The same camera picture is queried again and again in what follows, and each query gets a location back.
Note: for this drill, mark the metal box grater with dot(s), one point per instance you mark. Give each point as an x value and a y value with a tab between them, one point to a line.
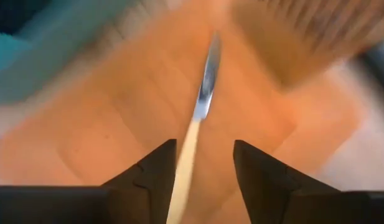
297	37

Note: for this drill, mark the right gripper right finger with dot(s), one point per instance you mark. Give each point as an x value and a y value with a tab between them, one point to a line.
266	186

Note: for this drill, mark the orange translucent tray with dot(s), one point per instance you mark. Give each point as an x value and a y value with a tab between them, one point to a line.
132	109

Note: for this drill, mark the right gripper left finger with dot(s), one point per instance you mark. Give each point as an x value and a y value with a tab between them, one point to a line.
148	186

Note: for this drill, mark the teal green plastic bin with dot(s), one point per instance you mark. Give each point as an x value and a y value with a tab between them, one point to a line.
30	68

